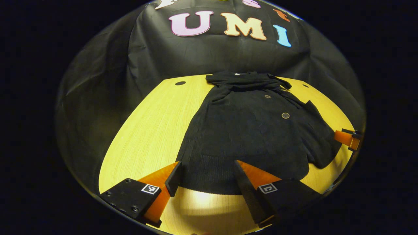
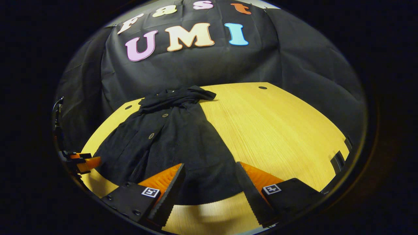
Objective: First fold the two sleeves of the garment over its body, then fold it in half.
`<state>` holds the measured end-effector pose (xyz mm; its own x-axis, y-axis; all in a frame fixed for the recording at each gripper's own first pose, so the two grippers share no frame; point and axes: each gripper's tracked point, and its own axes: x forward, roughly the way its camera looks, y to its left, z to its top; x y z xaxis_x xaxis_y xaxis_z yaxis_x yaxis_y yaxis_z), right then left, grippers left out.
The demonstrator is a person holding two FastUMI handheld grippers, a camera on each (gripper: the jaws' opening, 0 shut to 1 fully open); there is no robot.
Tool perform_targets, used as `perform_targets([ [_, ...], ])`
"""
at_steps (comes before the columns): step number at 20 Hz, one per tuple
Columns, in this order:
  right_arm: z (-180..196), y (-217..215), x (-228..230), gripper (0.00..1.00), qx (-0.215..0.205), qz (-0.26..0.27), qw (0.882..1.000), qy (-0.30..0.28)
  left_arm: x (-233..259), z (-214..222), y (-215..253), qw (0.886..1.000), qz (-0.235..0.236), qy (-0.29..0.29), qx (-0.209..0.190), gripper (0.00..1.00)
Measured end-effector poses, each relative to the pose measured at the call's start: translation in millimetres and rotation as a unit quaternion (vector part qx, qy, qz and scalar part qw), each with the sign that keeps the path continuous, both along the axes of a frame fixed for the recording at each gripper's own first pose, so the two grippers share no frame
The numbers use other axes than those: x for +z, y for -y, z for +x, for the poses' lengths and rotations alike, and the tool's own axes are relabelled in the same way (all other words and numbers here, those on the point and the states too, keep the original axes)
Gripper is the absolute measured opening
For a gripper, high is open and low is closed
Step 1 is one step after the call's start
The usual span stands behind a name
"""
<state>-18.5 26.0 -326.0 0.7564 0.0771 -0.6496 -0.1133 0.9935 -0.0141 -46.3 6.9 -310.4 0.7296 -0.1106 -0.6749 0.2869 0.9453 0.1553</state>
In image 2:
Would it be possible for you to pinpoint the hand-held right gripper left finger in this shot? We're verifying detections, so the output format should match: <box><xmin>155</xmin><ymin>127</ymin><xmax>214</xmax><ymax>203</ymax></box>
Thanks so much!
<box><xmin>101</xmin><ymin>163</ymin><xmax>186</xmax><ymax>229</ymax></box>

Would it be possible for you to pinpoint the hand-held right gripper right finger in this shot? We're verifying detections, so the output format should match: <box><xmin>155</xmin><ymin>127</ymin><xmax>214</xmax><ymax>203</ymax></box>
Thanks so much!
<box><xmin>235</xmin><ymin>161</ymin><xmax>324</xmax><ymax>228</ymax></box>

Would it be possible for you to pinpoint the black buttoned coat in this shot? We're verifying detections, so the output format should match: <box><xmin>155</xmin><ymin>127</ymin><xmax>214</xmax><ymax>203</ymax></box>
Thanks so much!
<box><xmin>93</xmin><ymin>86</ymin><xmax>244</xmax><ymax>206</ymax></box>

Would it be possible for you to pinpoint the black backdrop cloth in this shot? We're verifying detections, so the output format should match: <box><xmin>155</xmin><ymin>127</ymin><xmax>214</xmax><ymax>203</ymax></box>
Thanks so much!
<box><xmin>54</xmin><ymin>0</ymin><xmax>366</xmax><ymax>154</ymax></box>

